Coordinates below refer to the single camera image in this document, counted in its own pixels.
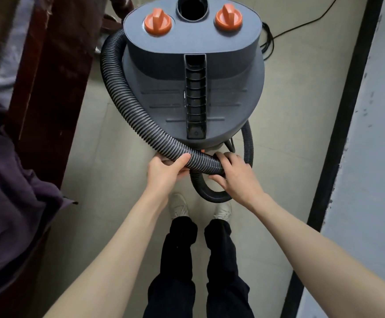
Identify person's left forearm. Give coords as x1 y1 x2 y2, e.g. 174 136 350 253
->
43 190 168 318

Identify person's left hand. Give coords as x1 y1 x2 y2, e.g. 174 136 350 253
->
144 152 192 209

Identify black power cord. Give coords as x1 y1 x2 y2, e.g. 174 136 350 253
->
260 0 340 62

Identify person's right hand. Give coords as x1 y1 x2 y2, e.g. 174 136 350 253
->
208 152 266 212

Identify person's right forearm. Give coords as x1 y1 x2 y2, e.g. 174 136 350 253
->
249 193 385 318

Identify grey vacuum cleaner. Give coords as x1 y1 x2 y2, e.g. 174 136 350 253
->
121 0 266 151

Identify dark purple cloth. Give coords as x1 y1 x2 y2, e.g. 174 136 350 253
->
0 91 79 307

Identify red wooden bed frame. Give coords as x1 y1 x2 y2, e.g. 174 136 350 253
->
0 0 135 318

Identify black baseboard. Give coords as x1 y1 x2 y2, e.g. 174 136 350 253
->
280 0 385 318

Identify person's right shoe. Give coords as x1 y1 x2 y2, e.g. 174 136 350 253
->
214 200 233 222

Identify black trousers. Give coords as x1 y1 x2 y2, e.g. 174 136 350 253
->
143 216 256 318

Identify black ribbed vacuum hose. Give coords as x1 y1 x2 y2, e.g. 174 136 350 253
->
99 28 254 204

